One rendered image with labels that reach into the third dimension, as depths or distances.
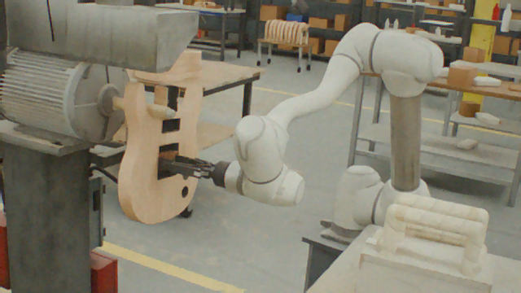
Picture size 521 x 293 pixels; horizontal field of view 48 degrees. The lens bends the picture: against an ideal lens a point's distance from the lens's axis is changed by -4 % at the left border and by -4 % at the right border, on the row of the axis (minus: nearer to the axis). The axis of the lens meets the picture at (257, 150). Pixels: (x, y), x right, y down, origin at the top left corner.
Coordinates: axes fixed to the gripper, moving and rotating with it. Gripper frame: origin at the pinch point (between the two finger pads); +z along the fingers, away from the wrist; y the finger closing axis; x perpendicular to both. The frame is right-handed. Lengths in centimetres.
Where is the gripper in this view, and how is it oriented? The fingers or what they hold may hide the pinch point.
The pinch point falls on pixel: (169, 161)
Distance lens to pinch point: 177.8
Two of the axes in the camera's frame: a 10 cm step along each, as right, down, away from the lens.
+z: -8.9, -1.9, 4.2
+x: 1.2, -9.8, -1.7
